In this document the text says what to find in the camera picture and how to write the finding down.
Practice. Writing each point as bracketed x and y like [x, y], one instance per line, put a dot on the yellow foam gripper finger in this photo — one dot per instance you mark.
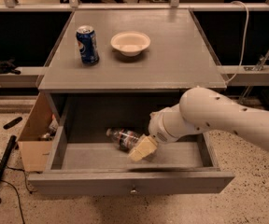
[145, 146]

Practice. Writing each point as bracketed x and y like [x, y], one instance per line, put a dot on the clear plastic water bottle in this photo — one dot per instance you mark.
[124, 138]

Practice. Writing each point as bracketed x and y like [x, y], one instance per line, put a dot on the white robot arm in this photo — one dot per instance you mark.
[200, 110]

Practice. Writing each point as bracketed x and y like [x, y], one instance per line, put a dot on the grey open top drawer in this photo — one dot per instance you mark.
[84, 161]

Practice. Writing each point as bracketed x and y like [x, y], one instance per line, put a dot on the grey wooden cabinet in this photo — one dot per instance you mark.
[176, 59]

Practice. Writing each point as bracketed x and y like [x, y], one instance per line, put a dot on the items inside cardboard box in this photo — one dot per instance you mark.
[52, 129]

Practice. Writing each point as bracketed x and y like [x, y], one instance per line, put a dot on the brown cardboard box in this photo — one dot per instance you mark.
[34, 152]

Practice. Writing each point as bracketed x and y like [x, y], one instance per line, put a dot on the blue Pepsi soda can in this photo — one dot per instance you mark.
[86, 38]

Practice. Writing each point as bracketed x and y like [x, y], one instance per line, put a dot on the small black flat object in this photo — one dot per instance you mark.
[12, 123]

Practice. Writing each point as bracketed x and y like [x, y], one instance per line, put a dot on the black bag on ledge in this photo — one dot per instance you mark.
[8, 66]

